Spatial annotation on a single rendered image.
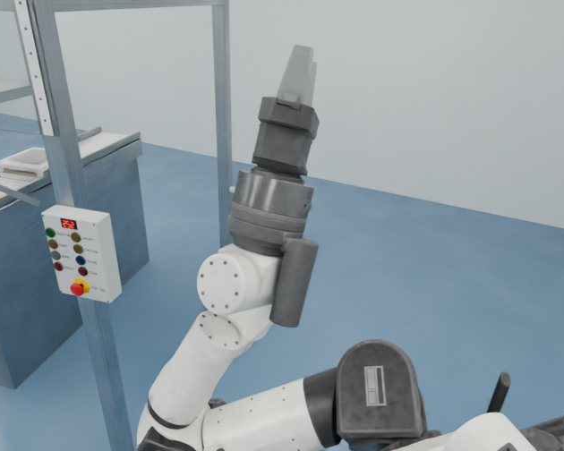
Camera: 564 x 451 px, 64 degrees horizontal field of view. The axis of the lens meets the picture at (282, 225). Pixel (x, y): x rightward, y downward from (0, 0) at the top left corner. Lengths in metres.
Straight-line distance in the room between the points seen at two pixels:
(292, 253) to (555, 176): 3.89
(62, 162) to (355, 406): 1.00
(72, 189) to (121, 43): 4.44
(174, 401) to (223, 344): 0.10
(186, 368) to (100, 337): 1.05
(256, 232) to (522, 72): 3.72
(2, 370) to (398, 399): 2.15
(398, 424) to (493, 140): 3.75
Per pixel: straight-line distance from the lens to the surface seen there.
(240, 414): 0.63
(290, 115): 0.46
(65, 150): 1.30
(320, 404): 0.59
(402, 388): 0.57
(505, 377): 0.58
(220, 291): 0.48
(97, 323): 1.57
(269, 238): 0.47
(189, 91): 5.19
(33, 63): 1.27
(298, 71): 0.49
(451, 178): 4.32
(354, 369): 0.58
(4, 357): 2.43
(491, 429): 0.42
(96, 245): 1.29
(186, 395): 0.59
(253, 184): 0.48
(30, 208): 2.25
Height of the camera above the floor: 1.70
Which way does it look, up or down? 28 degrees down
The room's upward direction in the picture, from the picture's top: 2 degrees clockwise
